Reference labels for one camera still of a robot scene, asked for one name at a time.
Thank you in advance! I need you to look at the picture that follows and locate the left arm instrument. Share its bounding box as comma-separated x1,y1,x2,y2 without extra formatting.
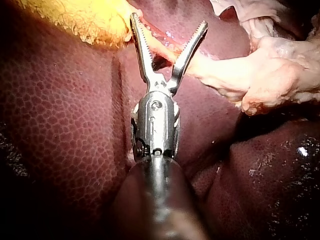
129,79,181,162

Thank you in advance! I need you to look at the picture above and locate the left arm instrument jaw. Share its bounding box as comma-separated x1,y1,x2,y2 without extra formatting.
129,12,166,87
167,20,209,94

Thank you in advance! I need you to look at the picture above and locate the gallbladder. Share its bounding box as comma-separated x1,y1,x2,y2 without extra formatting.
14,0,145,49

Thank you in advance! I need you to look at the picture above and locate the thin tube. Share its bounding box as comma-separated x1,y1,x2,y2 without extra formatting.
136,12,193,66

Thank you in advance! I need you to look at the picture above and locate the pale fatty tissue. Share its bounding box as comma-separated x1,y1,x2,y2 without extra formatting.
185,0,320,116

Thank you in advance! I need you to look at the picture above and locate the dark red liver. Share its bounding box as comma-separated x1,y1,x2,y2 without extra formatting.
0,0,320,240

